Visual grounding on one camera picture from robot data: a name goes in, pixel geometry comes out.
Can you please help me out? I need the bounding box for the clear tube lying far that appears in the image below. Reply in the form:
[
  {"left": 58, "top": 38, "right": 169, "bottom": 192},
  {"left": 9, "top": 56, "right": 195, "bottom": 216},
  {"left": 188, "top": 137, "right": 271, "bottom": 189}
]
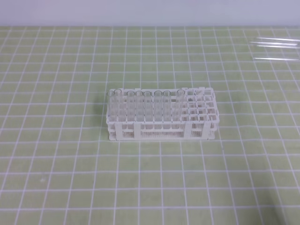
[
  {"left": 257, "top": 37, "right": 300, "bottom": 42},
  {"left": 253, "top": 57, "right": 300, "bottom": 61},
  {"left": 251, "top": 42, "right": 300, "bottom": 49}
]

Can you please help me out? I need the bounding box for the clear tube in rack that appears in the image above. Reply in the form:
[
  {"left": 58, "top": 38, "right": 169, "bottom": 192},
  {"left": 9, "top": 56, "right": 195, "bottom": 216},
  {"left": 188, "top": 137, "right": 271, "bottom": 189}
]
[
  {"left": 154, "top": 90, "right": 163, "bottom": 121},
  {"left": 114, "top": 89, "right": 124, "bottom": 122},
  {"left": 163, "top": 90, "right": 171, "bottom": 129}
]

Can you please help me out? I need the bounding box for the clear glass test tube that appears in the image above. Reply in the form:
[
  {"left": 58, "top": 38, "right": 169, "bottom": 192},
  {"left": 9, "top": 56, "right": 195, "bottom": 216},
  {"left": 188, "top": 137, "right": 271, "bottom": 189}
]
[{"left": 171, "top": 89, "right": 185, "bottom": 129}]

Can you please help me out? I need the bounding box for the green grid tablecloth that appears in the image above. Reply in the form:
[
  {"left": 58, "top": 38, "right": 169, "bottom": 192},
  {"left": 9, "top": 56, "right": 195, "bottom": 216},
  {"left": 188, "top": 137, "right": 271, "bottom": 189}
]
[{"left": 0, "top": 27, "right": 300, "bottom": 225}]

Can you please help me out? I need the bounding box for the white test tube rack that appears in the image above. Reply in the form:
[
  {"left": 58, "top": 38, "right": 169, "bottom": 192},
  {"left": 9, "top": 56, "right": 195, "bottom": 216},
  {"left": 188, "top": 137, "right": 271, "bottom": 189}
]
[{"left": 106, "top": 87, "right": 220, "bottom": 141}]

